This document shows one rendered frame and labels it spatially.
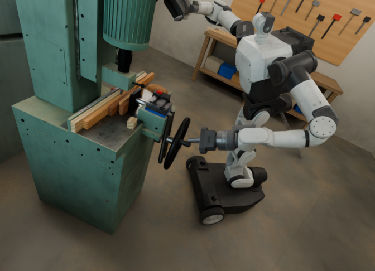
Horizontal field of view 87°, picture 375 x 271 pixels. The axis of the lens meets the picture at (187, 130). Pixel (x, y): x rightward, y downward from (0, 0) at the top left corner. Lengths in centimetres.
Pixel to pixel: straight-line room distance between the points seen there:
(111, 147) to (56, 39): 47
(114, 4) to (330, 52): 359
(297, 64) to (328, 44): 309
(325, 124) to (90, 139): 86
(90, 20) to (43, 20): 18
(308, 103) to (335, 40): 318
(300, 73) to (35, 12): 102
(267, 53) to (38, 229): 166
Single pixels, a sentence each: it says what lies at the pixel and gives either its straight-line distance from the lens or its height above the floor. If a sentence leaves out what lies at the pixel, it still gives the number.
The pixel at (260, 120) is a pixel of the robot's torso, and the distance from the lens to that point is 128.
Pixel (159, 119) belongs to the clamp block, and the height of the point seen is 95.
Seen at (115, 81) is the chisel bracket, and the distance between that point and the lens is 97.
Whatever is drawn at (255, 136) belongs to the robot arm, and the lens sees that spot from 81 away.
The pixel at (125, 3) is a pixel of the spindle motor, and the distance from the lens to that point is 80.
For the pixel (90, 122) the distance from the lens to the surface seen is 88.
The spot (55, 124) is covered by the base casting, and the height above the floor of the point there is 80.
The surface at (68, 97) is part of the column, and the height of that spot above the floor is 89.
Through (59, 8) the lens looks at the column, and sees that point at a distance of 93.
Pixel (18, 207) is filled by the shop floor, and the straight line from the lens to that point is 179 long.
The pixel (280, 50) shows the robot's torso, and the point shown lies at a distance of 104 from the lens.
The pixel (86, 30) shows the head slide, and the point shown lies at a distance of 93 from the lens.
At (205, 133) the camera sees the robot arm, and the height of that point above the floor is 98.
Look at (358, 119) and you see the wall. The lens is 451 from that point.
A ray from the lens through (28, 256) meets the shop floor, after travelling 163.
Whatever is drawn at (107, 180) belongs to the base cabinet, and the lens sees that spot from 110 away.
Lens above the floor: 149
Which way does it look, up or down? 37 degrees down
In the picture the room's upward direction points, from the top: 21 degrees clockwise
